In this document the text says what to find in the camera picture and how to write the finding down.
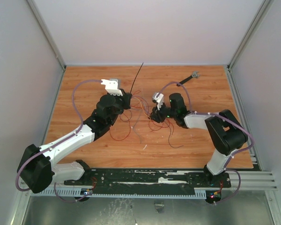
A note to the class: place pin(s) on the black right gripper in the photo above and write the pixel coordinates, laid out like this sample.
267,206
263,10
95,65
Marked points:
156,115

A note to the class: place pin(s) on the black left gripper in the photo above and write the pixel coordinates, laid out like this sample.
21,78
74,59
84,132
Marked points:
126,97

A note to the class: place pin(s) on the black zip tie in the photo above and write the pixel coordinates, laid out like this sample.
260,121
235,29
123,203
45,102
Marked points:
131,89

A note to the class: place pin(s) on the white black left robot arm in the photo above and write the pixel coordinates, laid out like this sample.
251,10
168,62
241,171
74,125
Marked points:
39,166

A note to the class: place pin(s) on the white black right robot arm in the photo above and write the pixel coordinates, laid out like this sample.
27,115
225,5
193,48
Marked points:
225,131

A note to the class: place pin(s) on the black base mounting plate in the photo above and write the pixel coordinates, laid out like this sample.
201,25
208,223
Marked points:
163,180

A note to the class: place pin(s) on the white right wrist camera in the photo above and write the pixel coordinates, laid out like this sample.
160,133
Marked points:
158,98

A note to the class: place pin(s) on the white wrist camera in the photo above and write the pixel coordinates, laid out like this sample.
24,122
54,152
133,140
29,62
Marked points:
112,86
158,98

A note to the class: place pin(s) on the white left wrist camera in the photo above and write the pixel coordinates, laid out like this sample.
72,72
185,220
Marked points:
112,86

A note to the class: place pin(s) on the adjustable wrench black handle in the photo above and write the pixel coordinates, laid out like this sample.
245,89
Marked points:
195,74

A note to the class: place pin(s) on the grey slotted cable duct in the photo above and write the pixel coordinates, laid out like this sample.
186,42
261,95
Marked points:
79,192

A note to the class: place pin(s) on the aluminium frame rail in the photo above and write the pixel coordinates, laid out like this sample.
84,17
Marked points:
257,180

